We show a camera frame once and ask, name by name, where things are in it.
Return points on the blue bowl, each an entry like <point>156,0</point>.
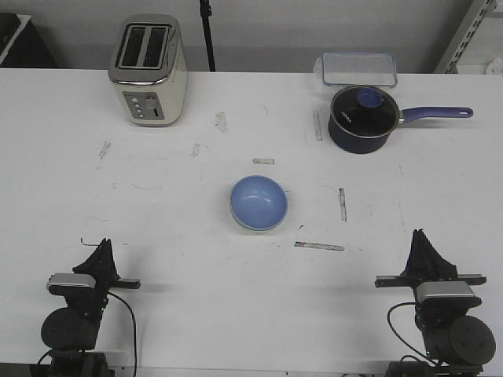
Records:
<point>257,191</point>

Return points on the glass lid with blue knob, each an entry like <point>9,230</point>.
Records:
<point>364,111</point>

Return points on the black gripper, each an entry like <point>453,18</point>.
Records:
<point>435,265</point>
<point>95,301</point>

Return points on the dark blue saucepan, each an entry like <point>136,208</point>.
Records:
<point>363,145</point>

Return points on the green bowl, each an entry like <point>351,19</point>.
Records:
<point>260,220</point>

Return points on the clear plastic food container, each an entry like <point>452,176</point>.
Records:
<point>347,68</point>

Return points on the black box at left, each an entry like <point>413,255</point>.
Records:
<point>21,44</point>

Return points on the black tripod pole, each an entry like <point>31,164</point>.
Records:
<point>205,13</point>

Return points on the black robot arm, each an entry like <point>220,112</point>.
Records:
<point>71,332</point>
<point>456,344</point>

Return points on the cream and chrome toaster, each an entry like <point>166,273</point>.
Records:
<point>148,69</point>

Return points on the white slotted shelf upright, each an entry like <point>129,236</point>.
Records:
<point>476,46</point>

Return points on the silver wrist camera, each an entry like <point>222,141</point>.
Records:
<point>70,284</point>
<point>447,293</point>

